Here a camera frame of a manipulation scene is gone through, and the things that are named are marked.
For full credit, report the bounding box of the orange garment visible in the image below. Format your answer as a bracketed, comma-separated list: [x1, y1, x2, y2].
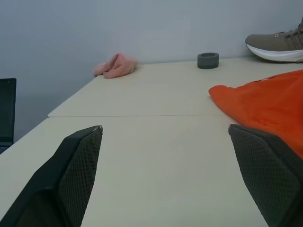
[208, 69, 303, 159]

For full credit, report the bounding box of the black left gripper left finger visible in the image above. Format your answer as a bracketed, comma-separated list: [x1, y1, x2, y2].
[0, 125, 104, 227]

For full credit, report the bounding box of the black round cap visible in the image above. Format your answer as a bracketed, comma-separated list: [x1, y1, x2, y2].
[197, 52, 220, 70]

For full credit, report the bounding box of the black laptop screen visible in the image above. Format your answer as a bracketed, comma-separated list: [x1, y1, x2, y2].
[0, 78, 17, 154]

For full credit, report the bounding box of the pink fluffy cloth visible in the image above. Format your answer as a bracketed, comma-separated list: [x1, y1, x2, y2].
[93, 53, 139, 79]

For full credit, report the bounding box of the taupe sneaker with white sole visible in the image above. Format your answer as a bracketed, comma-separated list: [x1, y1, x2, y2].
[245, 17, 303, 64]

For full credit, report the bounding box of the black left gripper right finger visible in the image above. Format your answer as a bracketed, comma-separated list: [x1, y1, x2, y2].
[228, 123, 303, 227]

